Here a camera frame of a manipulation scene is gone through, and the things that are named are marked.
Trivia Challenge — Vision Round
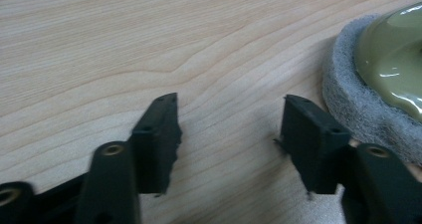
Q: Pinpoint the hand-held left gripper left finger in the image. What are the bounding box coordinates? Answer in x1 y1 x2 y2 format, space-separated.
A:
127 92 183 196

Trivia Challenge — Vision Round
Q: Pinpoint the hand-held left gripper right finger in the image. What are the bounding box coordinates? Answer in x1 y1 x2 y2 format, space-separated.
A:
273 94 352 196

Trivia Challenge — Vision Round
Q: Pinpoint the grey round scrubbing pad brush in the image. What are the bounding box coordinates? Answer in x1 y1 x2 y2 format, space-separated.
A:
320 2 422 167

